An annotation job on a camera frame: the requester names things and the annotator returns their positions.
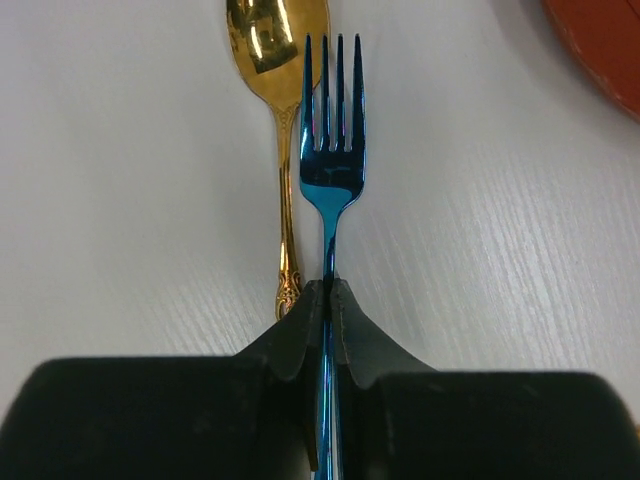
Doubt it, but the red round plate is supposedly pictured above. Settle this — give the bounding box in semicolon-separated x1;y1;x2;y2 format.
542;0;639;120

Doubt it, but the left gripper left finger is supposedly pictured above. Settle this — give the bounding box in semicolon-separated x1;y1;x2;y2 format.
1;281;324;479

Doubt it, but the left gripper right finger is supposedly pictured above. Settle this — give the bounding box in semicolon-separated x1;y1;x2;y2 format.
330;280;639;479

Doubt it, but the blue plastic fork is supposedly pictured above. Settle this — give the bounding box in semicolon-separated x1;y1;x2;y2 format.
299;35;366;479

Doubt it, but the gold metal spoon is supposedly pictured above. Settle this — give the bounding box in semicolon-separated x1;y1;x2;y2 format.
226;0;330;320

